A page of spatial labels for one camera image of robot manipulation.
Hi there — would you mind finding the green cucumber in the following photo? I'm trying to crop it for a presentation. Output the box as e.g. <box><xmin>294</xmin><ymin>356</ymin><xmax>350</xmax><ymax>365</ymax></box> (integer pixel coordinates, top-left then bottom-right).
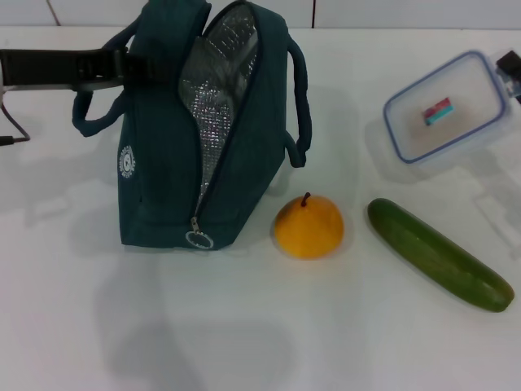
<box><xmin>367</xmin><ymin>197</ymin><xmax>515</xmax><ymax>314</ymax></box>

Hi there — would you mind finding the orange yellow pear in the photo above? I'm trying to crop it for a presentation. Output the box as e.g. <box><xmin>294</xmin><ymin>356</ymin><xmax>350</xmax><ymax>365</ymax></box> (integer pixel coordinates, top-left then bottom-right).
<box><xmin>274</xmin><ymin>192</ymin><xmax>345</xmax><ymax>261</ymax></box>

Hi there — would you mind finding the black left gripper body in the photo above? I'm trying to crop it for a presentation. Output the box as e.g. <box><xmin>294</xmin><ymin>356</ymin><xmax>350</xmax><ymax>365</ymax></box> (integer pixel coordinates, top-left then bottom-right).
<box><xmin>0</xmin><ymin>48</ymin><xmax>123</xmax><ymax>93</ymax></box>

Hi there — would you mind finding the dark teal insulated lunch bag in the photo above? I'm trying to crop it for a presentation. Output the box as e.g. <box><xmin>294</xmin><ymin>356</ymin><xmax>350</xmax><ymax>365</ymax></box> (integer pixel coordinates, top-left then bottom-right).
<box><xmin>72</xmin><ymin>0</ymin><xmax>313</xmax><ymax>250</ymax></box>

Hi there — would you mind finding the clear blue-rimmed plastic food box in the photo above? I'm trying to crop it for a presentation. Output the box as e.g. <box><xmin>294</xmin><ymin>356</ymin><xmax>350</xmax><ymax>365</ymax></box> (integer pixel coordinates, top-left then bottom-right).
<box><xmin>382</xmin><ymin>49</ymin><xmax>516</xmax><ymax>174</ymax></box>

